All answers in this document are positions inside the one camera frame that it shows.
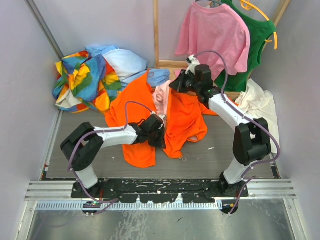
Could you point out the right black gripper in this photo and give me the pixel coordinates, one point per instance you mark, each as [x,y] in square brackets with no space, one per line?
[178,84]

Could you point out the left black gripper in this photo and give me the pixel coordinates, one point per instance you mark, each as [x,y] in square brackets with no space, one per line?
[161,143]

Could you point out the orange zip jacket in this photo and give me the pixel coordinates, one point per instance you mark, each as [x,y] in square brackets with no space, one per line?
[185,118]

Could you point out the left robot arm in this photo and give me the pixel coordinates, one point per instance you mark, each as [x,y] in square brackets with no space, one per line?
[82,146]

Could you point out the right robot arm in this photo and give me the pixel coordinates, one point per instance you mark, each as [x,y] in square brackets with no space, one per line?
[251,142]

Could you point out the light blue shirt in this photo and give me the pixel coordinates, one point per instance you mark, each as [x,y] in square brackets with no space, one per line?
[129,66]

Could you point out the pink t-shirt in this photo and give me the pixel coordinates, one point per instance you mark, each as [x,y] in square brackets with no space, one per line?
[218,29]

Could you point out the white crumpled shirt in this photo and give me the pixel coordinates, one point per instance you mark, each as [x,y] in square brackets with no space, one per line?
[259,103]

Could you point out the multicolour crumpled cloth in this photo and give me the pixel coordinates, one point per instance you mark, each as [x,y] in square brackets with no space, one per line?
[85,82]

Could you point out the green tank top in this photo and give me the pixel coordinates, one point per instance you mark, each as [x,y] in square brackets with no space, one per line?
[259,31]

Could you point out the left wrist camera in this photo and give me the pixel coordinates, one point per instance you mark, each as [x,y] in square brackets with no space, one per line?
[160,117]

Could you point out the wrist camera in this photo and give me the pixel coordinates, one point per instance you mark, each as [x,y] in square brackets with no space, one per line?
[192,62]
[160,117]

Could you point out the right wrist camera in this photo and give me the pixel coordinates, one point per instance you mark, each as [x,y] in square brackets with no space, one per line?
[192,62]

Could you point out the wooden clothes rack frame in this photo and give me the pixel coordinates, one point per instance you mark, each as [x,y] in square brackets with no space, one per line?
[168,16]

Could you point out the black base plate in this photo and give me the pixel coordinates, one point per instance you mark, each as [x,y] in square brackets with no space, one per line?
[159,191]

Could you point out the aluminium rail frame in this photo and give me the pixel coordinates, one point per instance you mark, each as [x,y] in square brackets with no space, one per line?
[161,209]

